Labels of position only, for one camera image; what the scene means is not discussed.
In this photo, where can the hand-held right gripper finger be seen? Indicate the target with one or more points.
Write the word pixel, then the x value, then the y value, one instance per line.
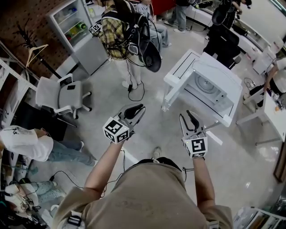
pixel 185 127
pixel 197 124

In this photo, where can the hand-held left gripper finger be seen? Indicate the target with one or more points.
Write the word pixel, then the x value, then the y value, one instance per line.
pixel 137 118
pixel 125 109

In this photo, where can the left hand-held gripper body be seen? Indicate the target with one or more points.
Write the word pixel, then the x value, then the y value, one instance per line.
pixel 115 129

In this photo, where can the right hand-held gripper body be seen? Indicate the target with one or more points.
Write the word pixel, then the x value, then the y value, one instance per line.
pixel 197 145

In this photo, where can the person's left forearm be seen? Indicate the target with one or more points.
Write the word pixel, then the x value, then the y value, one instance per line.
pixel 105 163

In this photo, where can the person's right forearm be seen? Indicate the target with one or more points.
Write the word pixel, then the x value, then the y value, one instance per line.
pixel 203 179

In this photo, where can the glass-door white fridge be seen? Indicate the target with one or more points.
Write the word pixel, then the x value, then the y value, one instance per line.
pixel 93 56

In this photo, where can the person's black trousers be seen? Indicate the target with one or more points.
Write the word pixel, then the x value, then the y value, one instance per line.
pixel 165 161

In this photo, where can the person's white shoe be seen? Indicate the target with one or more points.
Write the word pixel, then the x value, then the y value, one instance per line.
pixel 156 153

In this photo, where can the white office chair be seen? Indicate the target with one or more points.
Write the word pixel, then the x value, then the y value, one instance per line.
pixel 67 98

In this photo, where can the white square table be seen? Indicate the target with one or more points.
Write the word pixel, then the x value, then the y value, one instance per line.
pixel 185 60

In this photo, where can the white power strip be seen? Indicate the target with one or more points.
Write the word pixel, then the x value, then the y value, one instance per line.
pixel 253 84

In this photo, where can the person's beige t-shirt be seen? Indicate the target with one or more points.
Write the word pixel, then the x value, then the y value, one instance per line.
pixel 145 201

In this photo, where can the white small desk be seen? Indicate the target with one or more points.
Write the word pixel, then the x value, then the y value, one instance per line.
pixel 274 120

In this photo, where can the black backpack with round disc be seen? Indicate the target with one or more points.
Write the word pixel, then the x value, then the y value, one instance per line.
pixel 138 29

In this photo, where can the spare hand-held gripper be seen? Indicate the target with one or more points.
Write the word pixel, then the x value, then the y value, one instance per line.
pixel 275 96

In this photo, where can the black office chair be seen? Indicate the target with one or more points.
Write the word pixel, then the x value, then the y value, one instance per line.
pixel 223 44

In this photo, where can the black coat rack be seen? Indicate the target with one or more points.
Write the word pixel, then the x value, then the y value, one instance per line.
pixel 51 68

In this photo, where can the white storage box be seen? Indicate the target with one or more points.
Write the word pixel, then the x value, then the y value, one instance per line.
pixel 262 63

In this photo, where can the wooden clothes hanger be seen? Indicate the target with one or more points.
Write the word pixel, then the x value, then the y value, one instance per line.
pixel 39 47

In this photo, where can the white metal shelf rack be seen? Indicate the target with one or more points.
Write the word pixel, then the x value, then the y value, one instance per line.
pixel 22 77

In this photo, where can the long white counter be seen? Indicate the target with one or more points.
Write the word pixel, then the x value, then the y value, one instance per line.
pixel 198 14

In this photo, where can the red cabinet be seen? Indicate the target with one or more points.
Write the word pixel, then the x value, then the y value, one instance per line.
pixel 163 5

